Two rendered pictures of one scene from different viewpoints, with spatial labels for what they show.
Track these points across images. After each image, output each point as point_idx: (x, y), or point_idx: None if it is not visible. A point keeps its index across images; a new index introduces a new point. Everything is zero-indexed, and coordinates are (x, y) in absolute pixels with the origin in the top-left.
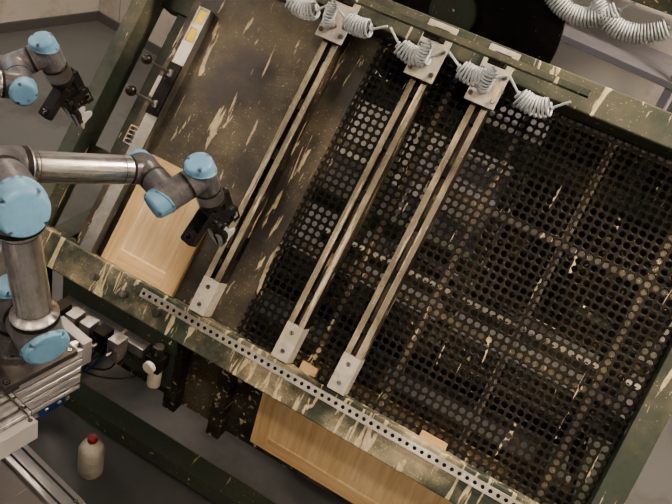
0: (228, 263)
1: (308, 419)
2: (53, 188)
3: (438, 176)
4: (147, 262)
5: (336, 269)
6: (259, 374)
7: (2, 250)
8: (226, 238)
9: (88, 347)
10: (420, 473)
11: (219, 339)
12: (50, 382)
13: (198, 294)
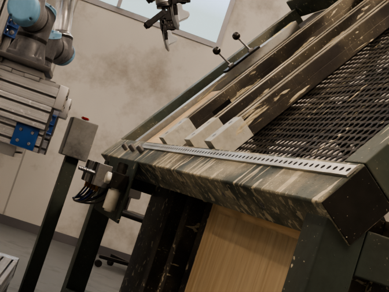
0: (202, 106)
1: (213, 276)
2: (146, 121)
3: (378, 5)
4: None
5: (271, 87)
6: (168, 158)
7: None
8: (175, 6)
9: (63, 92)
10: (227, 172)
11: (162, 148)
12: (25, 96)
13: (171, 128)
